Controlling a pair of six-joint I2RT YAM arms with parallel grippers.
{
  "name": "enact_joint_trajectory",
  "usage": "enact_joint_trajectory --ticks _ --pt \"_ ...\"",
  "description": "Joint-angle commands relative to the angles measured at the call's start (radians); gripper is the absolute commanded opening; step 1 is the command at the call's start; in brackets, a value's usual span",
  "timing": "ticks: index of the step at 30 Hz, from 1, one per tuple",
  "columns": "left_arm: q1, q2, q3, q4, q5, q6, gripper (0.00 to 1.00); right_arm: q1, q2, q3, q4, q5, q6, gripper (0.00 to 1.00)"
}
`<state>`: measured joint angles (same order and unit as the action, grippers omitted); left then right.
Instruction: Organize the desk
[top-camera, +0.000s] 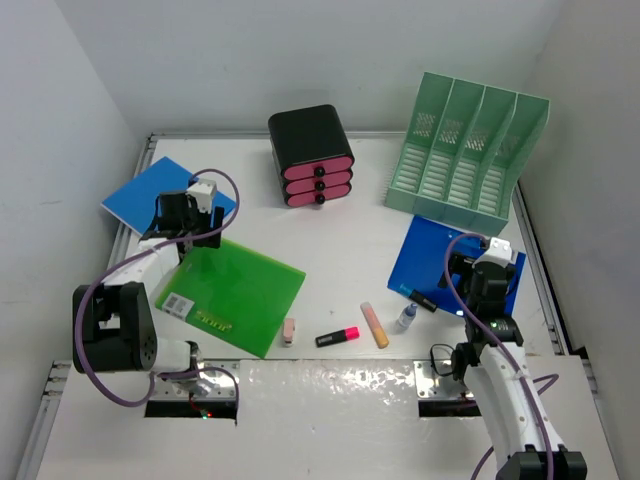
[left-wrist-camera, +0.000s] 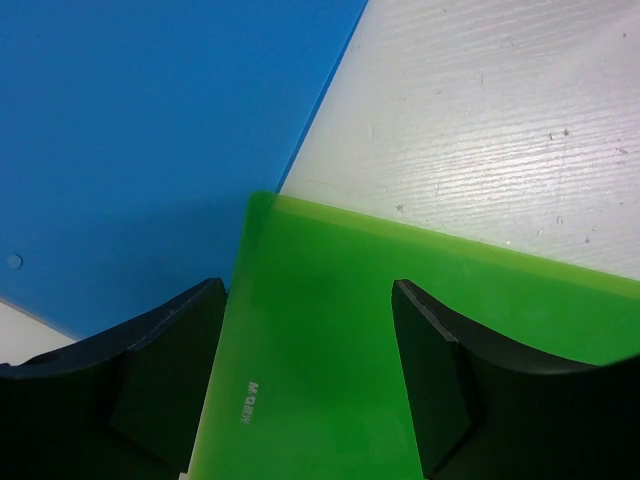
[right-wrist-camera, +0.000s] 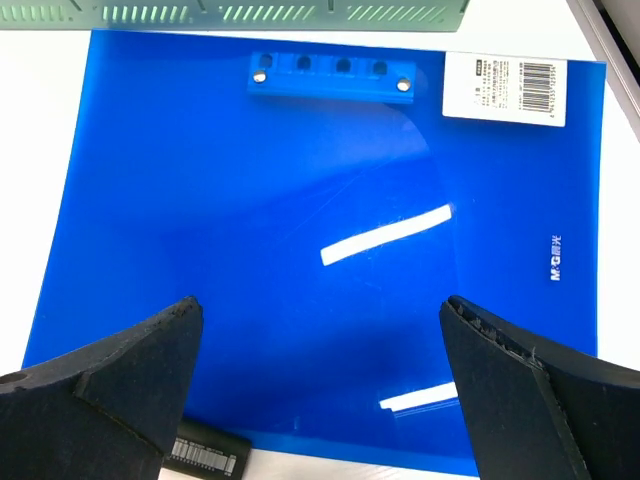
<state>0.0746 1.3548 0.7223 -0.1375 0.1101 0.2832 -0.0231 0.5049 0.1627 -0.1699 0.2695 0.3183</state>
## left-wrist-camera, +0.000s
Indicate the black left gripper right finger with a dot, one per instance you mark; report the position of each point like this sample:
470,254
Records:
484,406

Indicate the light blue notebook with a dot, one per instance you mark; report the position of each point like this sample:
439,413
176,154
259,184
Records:
133,134

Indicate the green plastic folder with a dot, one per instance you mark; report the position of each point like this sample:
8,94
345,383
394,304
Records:
307,382

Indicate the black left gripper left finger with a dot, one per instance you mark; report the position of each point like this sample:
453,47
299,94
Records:
122,404

